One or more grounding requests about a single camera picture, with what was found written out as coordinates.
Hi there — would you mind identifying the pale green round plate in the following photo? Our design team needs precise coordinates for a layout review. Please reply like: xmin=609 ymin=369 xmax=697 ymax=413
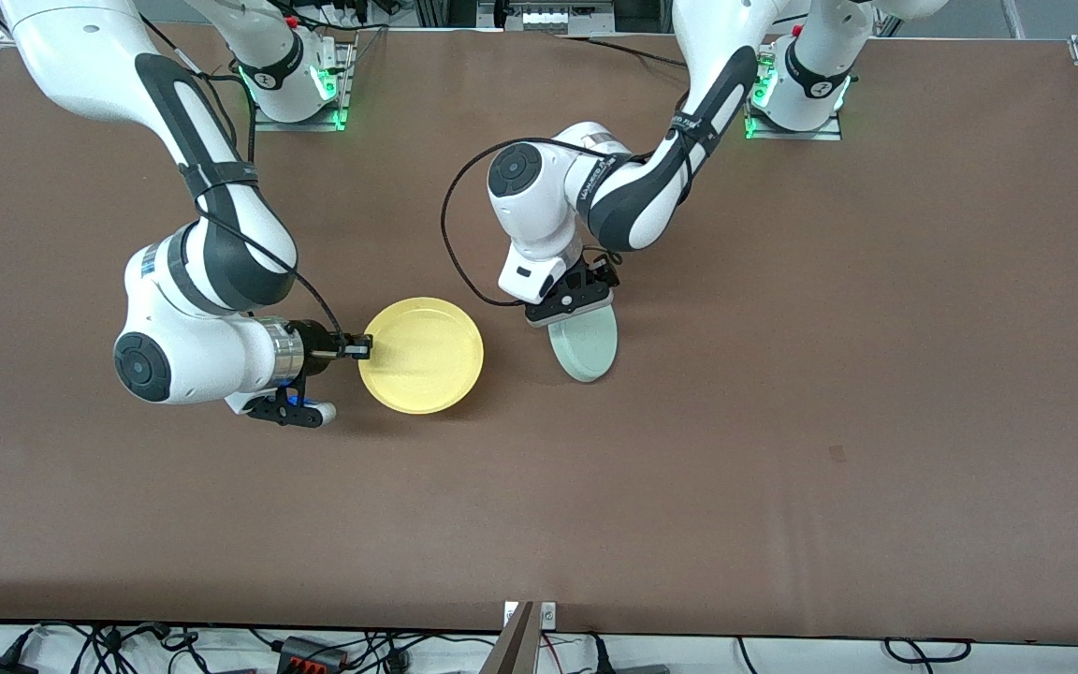
xmin=548 ymin=304 xmax=620 ymax=384

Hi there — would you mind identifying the black cable on table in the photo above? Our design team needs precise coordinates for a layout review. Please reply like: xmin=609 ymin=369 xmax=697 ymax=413
xmin=558 ymin=33 xmax=690 ymax=70

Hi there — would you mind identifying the white metal bracket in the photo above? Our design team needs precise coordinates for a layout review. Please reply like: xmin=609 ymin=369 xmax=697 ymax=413
xmin=504 ymin=602 xmax=557 ymax=630

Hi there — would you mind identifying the brown table cover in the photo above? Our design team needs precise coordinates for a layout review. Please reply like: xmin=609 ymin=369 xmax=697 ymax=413
xmin=0 ymin=23 xmax=1078 ymax=647

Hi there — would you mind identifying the grey angled post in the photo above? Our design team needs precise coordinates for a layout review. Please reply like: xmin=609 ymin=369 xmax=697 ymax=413
xmin=481 ymin=602 xmax=537 ymax=674

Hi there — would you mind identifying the black red power strip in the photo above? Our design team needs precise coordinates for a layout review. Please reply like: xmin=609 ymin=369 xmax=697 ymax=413
xmin=279 ymin=636 xmax=349 ymax=671

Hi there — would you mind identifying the white terminal strip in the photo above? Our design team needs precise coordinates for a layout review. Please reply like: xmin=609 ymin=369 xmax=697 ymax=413
xmin=520 ymin=7 xmax=615 ymax=35

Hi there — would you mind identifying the black looped cable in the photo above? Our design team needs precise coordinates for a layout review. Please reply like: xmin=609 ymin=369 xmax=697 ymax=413
xmin=883 ymin=637 xmax=972 ymax=665

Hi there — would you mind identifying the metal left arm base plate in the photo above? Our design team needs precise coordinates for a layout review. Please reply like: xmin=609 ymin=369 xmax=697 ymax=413
xmin=743 ymin=47 xmax=844 ymax=141

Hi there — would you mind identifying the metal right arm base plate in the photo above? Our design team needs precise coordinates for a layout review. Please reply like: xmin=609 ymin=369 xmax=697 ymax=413
xmin=251 ymin=37 xmax=357 ymax=132

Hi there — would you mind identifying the yellow round plate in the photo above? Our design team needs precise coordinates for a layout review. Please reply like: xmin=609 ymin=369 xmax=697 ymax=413
xmin=357 ymin=297 xmax=485 ymax=416

